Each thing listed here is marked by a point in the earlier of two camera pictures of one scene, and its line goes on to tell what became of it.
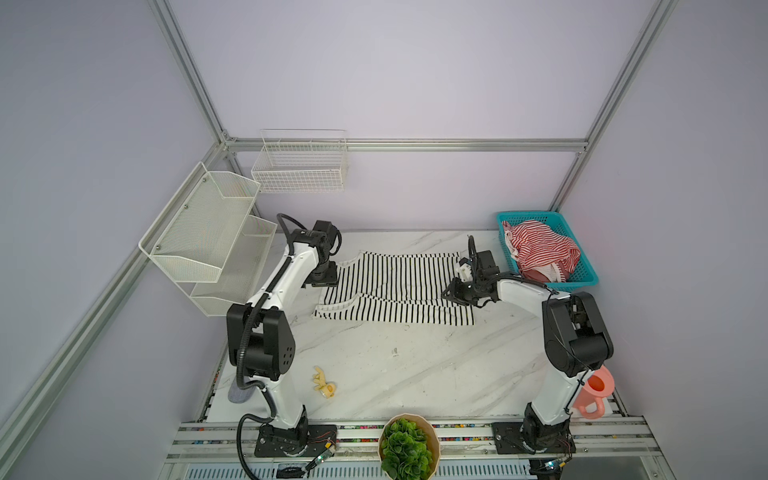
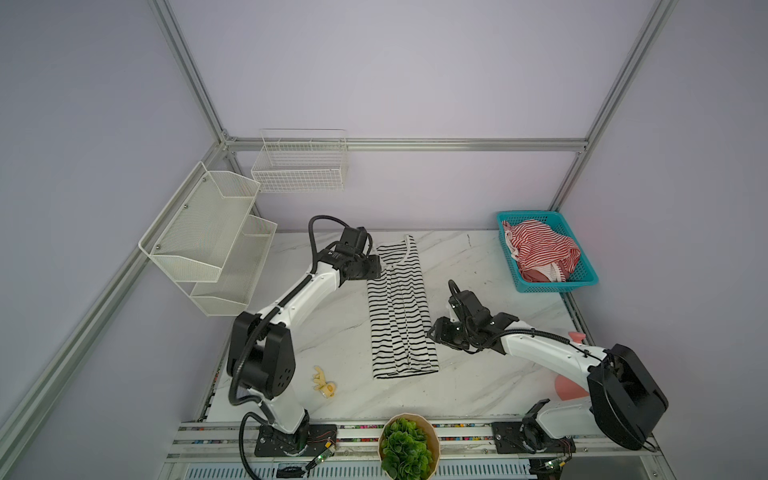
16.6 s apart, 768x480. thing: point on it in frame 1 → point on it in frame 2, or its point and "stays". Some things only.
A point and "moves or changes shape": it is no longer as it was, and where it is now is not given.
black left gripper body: x=324 y=276 → x=368 y=268
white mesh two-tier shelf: x=208 y=240 stays
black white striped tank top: x=396 y=287 moves or changes shape
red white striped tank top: x=542 y=253 stays
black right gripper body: x=464 y=292 → x=454 y=334
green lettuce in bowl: x=408 y=448 stays
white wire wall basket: x=301 y=161 stays
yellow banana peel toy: x=327 y=389 stays
